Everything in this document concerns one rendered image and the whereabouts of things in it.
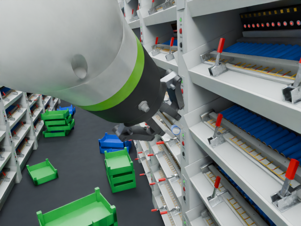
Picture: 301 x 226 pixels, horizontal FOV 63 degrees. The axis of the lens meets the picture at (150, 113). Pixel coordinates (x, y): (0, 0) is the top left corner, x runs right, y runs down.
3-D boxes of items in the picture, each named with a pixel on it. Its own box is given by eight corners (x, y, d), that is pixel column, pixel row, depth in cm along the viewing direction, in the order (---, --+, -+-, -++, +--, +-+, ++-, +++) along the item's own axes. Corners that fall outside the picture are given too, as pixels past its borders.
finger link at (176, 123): (161, 112, 46) (164, 109, 46) (171, 120, 52) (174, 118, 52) (173, 122, 45) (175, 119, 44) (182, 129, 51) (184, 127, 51)
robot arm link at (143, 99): (101, 136, 23) (169, 63, 22) (42, 66, 28) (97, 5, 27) (128, 145, 28) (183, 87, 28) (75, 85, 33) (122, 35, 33)
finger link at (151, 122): (150, 112, 34) (143, 119, 34) (166, 133, 45) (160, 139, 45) (133, 96, 36) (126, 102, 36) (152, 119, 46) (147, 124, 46)
